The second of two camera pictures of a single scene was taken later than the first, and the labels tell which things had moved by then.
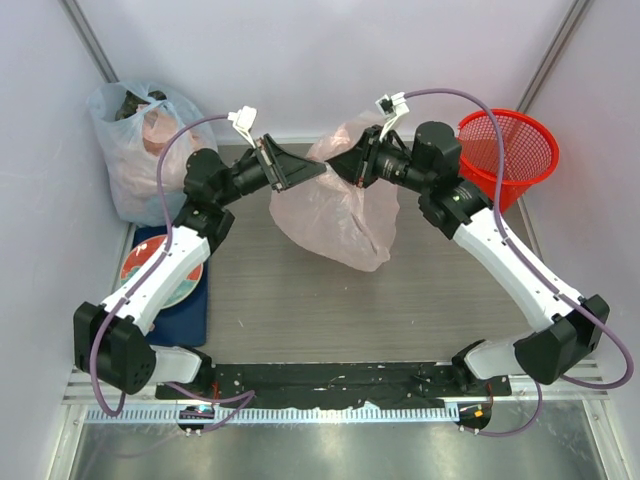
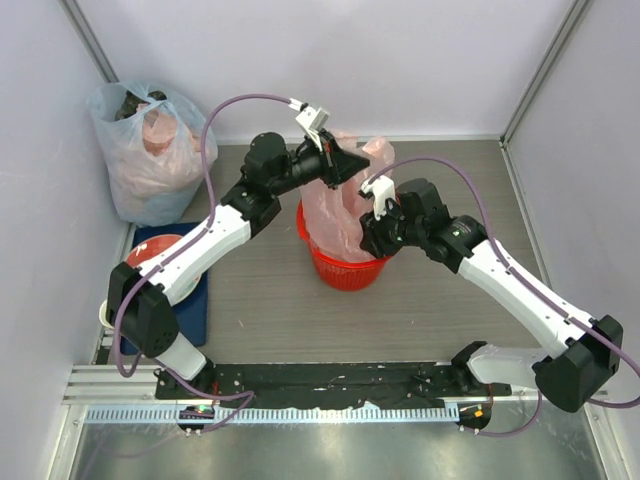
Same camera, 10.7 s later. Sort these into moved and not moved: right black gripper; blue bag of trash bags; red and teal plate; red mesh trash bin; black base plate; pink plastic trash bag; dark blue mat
Moved: pink plastic trash bag; right black gripper; red mesh trash bin
Not moved: red and teal plate; dark blue mat; black base plate; blue bag of trash bags
